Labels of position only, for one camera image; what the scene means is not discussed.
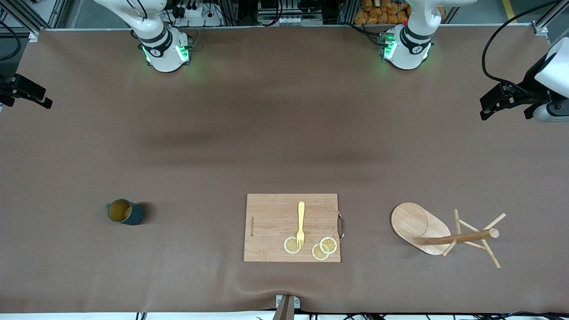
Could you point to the wooden cup rack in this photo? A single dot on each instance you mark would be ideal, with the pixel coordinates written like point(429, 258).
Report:
point(413, 222)

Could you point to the orange packets pile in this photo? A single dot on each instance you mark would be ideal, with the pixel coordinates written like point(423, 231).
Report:
point(378, 18)

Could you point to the aluminium camera post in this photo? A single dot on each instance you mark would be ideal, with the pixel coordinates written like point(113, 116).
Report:
point(286, 309)

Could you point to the white power strip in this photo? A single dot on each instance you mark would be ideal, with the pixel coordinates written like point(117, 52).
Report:
point(195, 12)

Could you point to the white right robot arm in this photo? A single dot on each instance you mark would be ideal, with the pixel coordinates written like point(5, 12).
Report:
point(164, 58)

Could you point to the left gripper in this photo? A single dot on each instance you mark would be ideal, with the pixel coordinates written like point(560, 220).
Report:
point(528, 87)

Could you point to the brown table mat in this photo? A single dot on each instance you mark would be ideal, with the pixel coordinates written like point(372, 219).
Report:
point(284, 111)

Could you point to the dark equipment rack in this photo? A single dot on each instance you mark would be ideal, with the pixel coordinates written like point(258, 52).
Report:
point(289, 20)

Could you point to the aluminium frame profile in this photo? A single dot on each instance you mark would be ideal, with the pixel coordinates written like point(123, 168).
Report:
point(541, 29)
point(55, 11)

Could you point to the yellow plastic fork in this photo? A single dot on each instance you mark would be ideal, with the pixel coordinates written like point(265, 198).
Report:
point(301, 218)

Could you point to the dark teal cup yellow inside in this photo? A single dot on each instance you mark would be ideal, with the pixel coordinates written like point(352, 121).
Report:
point(126, 213)

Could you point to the lemon slice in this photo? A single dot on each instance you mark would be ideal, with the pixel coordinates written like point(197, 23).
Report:
point(290, 245)
point(318, 254)
point(330, 245)

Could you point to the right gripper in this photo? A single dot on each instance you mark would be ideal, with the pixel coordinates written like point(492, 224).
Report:
point(18, 87)

